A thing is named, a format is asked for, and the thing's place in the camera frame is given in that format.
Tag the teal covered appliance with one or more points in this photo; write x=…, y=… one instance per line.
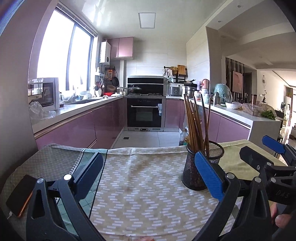
x=224, y=93

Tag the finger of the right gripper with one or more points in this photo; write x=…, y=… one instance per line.
x=259, y=163
x=285, y=150

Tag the built-in black oven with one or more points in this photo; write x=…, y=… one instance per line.
x=145, y=113

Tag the white bowl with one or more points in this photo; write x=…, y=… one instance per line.
x=233, y=105

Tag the dark liquid bottle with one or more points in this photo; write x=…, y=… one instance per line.
x=183, y=140

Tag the silver rice cooker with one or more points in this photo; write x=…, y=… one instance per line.
x=174, y=91

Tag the steel pot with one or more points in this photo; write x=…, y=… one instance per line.
x=190, y=89

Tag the white microwave oven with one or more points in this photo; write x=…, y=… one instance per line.
x=45, y=91

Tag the black range hood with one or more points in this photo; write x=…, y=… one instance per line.
x=145, y=85

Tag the black mesh utensil holder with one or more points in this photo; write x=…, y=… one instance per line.
x=197, y=170

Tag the beige patterned tablecloth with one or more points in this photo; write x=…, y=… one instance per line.
x=138, y=193

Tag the pink upper cabinet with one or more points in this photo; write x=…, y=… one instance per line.
x=121, y=48

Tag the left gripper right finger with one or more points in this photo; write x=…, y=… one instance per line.
x=253, y=221

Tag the white water heater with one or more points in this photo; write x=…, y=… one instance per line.
x=105, y=50

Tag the black smartphone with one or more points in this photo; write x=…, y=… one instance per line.
x=19, y=198

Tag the person's right hand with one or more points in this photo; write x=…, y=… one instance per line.
x=280, y=220

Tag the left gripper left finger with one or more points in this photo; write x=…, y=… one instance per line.
x=44, y=221

